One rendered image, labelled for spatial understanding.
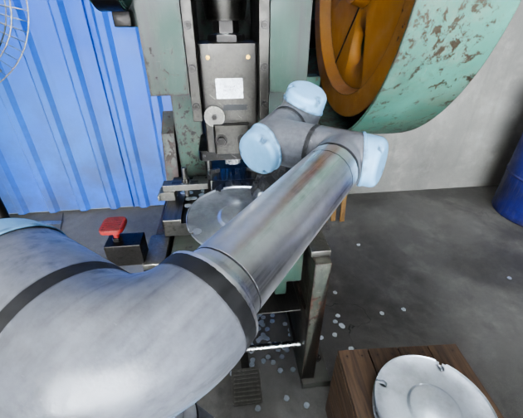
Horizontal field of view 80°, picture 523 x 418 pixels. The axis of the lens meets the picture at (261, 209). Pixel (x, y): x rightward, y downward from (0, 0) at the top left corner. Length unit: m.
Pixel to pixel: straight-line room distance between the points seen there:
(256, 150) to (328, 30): 0.83
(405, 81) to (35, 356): 0.67
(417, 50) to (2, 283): 0.65
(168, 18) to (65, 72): 1.50
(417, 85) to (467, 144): 2.23
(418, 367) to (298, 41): 0.93
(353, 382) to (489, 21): 0.89
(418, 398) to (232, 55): 1.00
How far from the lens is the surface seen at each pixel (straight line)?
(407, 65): 0.68
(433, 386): 1.06
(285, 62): 0.84
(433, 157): 2.81
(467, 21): 0.69
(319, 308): 1.07
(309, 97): 0.57
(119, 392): 0.21
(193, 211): 0.84
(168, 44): 0.83
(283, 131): 0.49
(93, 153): 2.38
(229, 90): 0.88
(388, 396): 1.00
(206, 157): 0.95
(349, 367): 1.06
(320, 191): 0.34
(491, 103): 2.90
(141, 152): 2.29
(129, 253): 0.93
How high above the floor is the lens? 1.23
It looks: 32 degrees down
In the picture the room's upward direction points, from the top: straight up
